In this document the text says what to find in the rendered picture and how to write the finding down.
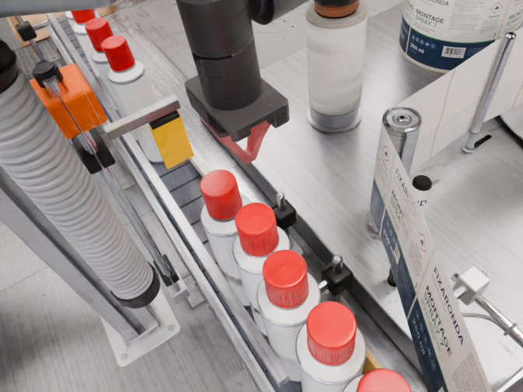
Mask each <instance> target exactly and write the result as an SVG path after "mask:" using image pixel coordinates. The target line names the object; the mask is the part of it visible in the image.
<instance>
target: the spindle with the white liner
mask: <svg viewBox="0 0 523 392"><path fill-rule="evenodd" d="M367 17H368V8H367V5H366V4H365V3H364V2H363V1H361V0H314V3H312V4H311V5H310V6H309V7H308V8H307V11H306V12H305V21H306V43H307V74H308V98H307V104H308V106H309V109H308V112H307V118H308V120H309V122H310V123H311V125H312V126H314V127H315V128H317V129H318V130H321V131H326V132H341V131H346V130H349V129H350V128H353V127H354V126H355V125H356V124H357V123H358V122H359V121H360V118H361V109H360V105H361V102H362V96H361V90H362V81H363V64H364V51H365V43H366V36H367Z"/></svg>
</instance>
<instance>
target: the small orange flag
mask: <svg viewBox="0 0 523 392"><path fill-rule="evenodd" d="M149 129H150V131H151V133H152V135H153V137H154V140H155V142H156V145H157V147H158V149H159V151H160V154H161V156H162V158H163V161H164V163H165V165H166V167H167V169H170V168H171V167H173V166H176V165H177V164H179V163H182V162H184V161H185V160H186V159H189V158H191V157H192V156H194V153H193V150H192V147H191V144H190V142H189V139H188V135H187V132H186V130H185V127H184V124H183V121H182V119H181V115H180V113H179V112H178V111H177V110H174V111H172V112H170V113H168V114H166V115H164V116H162V117H159V118H157V119H156V120H154V121H151V122H149Z"/></svg>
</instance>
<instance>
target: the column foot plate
mask: <svg viewBox="0 0 523 392"><path fill-rule="evenodd" d="M150 305H151V307H152V308H153V311H154V313H155V314H156V317H157V319H158V321H159V322H160V326H159V327H158V328H156V329H155V330H153V331H151V332H149V333H148V334H146V335H145V336H143V337H141V338H140V339H138V340H137V341H135V342H133V343H131V344H129V343H128V342H127V341H126V340H125V339H124V338H123V337H122V336H120V334H119V333H118V332H116V330H115V329H113V327H112V326H111V325H109V323H108V322H106V321H105V319H104V318H102V317H100V319H101V320H102V323H103V326H104V329H105V331H106V333H107V336H108V339H109V341H110V343H111V347H112V349H113V351H114V355H115V357H116V360H117V361H118V365H119V366H121V367H125V366H127V365H128V364H130V363H131V362H133V361H135V360H136V359H138V358H139V357H141V356H142V355H145V354H146V353H147V352H149V351H151V350H152V349H154V348H155V347H156V346H158V345H160V344H162V343H163V342H165V341H166V340H168V339H169V338H171V337H173V336H174V335H176V334H177V333H179V332H180V330H181V326H180V324H179V323H178V321H177V318H176V317H175V316H174V313H173V311H172V309H171V308H170V305H169V303H168V302H167V299H166V297H165V296H164V294H163V292H162V290H161V288H160V290H159V292H158V294H157V296H156V298H155V299H154V300H153V301H152V302H151V303H150Z"/></svg>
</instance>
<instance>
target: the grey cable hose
mask: <svg viewBox="0 0 523 392"><path fill-rule="evenodd" d="M0 166H1V167H3V168H4V170H5V171H6V173H7V174H9V175H10V177H11V178H12V179H13V180H14V181H15V182H16V184H17V185H18V186H19V187H20V188H21V189H22V190H23V192H24V193H26V195H27V196H28V197H29V198H30V199H31V200H32V202H33V203H34V204H35V205H36V206H37V207H38V208H39V209H40V210H41V211H42V213H43V214H44V215H45V216H46V217H47V218H48V220H49V221H51V223H52V224H53V225H54V226H55V227H56V229H57V230H58V231H59V232H60V234H61V235H63V237H64V238H65V239H66V240H67V241H68V242H69V243H70V244H71V245H72V247H73V248H74V249H75V250H76V251H77V252H78V253H79V255H80V256H81V257H82V258H83V259H84V261H86V263H87V264H88V265H89V266H90V267H91V268H92V269H93V270H94V271H95V272H96V274H97V275H98V276H99V277H100V278H101V279H102V281H103V282H104V283H105V284H106V285H107V286H108V288H109V289H110V290H111V295H112V296H113V297H114V298H115V299H116V300H117V301H118V302H119V303H120V304H121V305H122V306H126V307H128V308H131V309H138V308H142V307H144V306H147V305H148V304H150V303H151V302H152V301H153V300H154V299H155V298H156V296H157V294H158V292H159V290H160V277H159V273H158V272H157V270H156V269H155V268H154V267H153V266H152V265H151V264H150V263H149V262H148V261H147V260H146V259H145V257H144V256H143V254H142V252H141V251H140V249H139V248H138V247H137V245H136V243H135V241H134V240H133V239H132V238H131V236H130V234H129V233H128V231H127V229H126V228H125V227H124V225H123V224H122V222H121V220H120V219H119V218H118V216H117V214H116V213H115V211H114V210H113V208H112V207H111V205H110V203H109V202H108V201H107V199H106V198H105V197H104V195H103V193H102V192H101V190H100V189H99V187H98V186H97V183H96V182H95V181H94V179H93V178H92V177H91V175H90V173H89V171H88V170H87V168H85V166H84V164H83V163H82V161H81V159H80V158H79V157H78V156H77V153H76V152H75V150H74V149H73V147H72V146H71V144H70V143H69V142H68V139H67V138H66V137H65V136H64V134H63V132H62V131H61V129H60V128H59V126H58V125H57V123H56V122H55V121H54V119H53V117H52V116H51V114H50V113H49V111H48V109H47V108H46V107H45V105H44V104H43V103H42V100H41V99H40V97H39V96H38V95H37V93H36V91H35V90H34V88H33V87H32V86H31V85H30V82H29V80H28V79H27V78H26V77H25V75H24V73H23V71H22V70H21V68H20V67H18V66H17V58H16V54H15V52H14V51H13V50H11V49H10V48H9V46H8V44H7V43H6V42H5V41H3V40H1V39H0Z"/></svg>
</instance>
